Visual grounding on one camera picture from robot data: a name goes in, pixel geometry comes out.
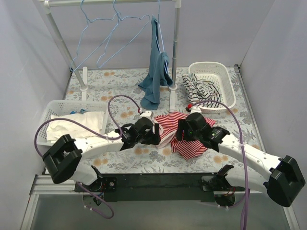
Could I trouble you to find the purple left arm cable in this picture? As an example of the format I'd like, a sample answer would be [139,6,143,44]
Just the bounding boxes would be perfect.
[34,94,147,163]

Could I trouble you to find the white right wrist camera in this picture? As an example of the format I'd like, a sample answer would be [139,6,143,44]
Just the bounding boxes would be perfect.
[186,104,202,114]

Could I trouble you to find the white basket with white cloths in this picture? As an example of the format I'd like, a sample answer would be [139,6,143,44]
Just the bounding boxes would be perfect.
[36,100,108,146]

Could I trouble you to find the white folded cloths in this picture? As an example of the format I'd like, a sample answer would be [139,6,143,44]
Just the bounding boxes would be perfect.
[46,111,105,142]

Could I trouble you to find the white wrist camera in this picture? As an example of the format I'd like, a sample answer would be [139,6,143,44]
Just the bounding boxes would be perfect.
[186,104,202,114]
[140,111,154,120]

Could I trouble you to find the black white striped garment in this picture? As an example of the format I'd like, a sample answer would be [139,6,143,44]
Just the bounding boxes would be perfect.
[182,73,222,108]

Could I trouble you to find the floral patterned table mat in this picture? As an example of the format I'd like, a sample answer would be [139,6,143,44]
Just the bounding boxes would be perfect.
[45,67,268,174]

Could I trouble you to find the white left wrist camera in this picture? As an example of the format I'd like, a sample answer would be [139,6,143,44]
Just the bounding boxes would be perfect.
[140,111,154,120]

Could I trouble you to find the white metal clothes rack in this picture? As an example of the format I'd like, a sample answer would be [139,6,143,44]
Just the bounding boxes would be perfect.
[38,0,182,112]

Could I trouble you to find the red white striped tank top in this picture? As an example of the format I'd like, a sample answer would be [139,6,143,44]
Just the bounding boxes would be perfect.
[154,112,207,160]

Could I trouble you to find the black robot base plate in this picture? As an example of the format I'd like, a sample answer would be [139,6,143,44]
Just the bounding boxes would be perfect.
[86,172,241,202]

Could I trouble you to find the blue wire hanger with teal top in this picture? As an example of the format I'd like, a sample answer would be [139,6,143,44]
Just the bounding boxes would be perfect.
[157,0,169,73]

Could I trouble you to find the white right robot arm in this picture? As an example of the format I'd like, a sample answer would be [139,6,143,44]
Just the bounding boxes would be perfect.
[176,113,306,207]

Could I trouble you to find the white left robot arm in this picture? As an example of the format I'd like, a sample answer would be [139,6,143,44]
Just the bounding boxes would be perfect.
[43,117,161,192]

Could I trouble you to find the white basket right rear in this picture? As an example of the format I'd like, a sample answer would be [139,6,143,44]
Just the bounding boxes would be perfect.
[189,62,236,109]

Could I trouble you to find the teal blue tank top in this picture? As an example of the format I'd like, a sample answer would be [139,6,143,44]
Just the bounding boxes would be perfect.
[138,17,173,110]

